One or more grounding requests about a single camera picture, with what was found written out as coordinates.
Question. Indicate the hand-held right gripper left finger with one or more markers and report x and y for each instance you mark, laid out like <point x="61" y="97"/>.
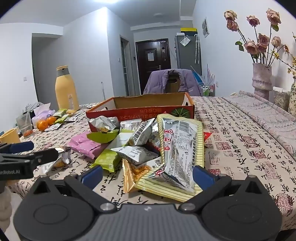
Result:
<point x="92" y="173"/>

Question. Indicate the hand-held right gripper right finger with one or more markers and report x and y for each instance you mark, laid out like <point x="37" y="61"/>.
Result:
<point x="203" y="177"/>

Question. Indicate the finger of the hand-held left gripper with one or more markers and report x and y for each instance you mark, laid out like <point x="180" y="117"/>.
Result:
<point x="46" y="154"/>
<point x="22" y="147"/>

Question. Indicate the pink snack packet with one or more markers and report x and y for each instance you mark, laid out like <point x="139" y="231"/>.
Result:
<point x="82" y="144"/>

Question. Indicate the gold snack packet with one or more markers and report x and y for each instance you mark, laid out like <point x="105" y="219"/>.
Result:
<point x="128" y="180"/>

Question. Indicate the large silver snack packet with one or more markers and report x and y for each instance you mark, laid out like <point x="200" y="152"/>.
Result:
<point x="178" y="148"/>

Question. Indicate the yellow striped snack packet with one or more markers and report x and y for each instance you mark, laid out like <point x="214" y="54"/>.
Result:
<point x="161" y="191"/>

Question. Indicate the white silver snack packet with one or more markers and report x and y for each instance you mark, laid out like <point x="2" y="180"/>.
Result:
<point x="129" y="125"/>

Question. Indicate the orange cardboard box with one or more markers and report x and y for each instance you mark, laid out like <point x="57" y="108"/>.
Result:
<point x="148" y="111"/>

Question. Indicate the person's left forearm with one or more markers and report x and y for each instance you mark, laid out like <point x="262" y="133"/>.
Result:
<point x="4" y="208"/>

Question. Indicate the yellow cup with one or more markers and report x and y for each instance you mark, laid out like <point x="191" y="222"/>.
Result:
<point x="9" y="136"/>

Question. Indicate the light green snack packet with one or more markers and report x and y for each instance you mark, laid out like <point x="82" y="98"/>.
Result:
<point x="107" y="160"/>

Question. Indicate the glass cup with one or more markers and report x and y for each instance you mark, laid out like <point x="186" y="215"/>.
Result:
<point x="24" y="126"/>

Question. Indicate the white printed snack packet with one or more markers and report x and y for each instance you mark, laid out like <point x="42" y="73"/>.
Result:
<point x="53" y="127"/>
<point x="71" y="119"/>

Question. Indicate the purple tissue pack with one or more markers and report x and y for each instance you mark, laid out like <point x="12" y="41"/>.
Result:
<point x="41" y="113"/>

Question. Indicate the green stick snack packet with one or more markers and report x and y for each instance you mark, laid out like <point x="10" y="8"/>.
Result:
<point x="59" y="112"/>
<point x="63" y="119"/>

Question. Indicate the red snack packet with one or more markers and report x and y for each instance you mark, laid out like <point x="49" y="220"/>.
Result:
<point x="208" y="136"/>

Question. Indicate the pile of clothes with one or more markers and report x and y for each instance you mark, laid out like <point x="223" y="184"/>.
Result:
<point x="32" y="107"/>

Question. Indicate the small silver snack packet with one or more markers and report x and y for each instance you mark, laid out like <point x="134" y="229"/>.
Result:
<point x="136" y="155"/>

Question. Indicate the crumpled silver snack packet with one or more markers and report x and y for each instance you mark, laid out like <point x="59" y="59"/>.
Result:
<point x="101" y="124"/>

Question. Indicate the silver snack packet black print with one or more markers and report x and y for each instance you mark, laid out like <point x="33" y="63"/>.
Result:
<point x="143" y="131"/>

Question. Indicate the yellow bottle grey cap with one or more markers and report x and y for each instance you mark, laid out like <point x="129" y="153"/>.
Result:
<point x="66" y="89"/>

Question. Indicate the white mop pole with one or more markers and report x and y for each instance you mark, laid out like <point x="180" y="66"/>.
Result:
<point x="102" y="90"/>

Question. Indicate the metal storage cart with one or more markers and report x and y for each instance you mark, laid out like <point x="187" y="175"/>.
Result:
<point x="207" y="90"/>

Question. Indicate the wooden chair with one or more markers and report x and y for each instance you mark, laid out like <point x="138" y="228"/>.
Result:
<point x="172" y="84"/>

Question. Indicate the blue folding rack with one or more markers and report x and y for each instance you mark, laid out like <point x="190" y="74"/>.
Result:
<point x="196" y="76"/>

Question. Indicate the purple padded jacket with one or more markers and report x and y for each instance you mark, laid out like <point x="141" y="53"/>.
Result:
<point x="155" y="83"/>

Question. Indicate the grey side door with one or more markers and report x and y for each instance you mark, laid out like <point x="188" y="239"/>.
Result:
<point x="124" y="67"/>

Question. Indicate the pink textured vase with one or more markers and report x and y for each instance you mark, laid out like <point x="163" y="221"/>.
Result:
<point x="261" y="80"/>

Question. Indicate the patterned ceramic vase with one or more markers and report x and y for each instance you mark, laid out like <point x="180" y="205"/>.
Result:
<point x="292" y="97"/>

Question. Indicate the dark brown entrance door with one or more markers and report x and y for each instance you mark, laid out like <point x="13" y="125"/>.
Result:
<point x="152" y="67"/>

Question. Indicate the grey refrigerator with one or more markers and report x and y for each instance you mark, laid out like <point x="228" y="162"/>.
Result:
<point x="187" y="55"/>

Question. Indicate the white folded umbrella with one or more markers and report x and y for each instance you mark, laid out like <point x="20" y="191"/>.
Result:
<point x="197" y="48"/>

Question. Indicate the clear plastic bag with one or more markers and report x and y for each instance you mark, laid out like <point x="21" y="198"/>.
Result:
<point x="185" y="41"/>

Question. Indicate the dried rose bouquet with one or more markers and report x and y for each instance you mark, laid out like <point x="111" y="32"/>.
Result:
<point x="251" y="46"/>

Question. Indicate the yellow box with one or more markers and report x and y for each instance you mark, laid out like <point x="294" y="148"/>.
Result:
<point x="188" y="31"/>

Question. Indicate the round ceiling lamp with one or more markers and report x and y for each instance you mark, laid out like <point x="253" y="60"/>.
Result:
<point x="158" y="15"/>

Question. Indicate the wall poster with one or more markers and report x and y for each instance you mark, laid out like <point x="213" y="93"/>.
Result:
<point x="205" y="27"/>

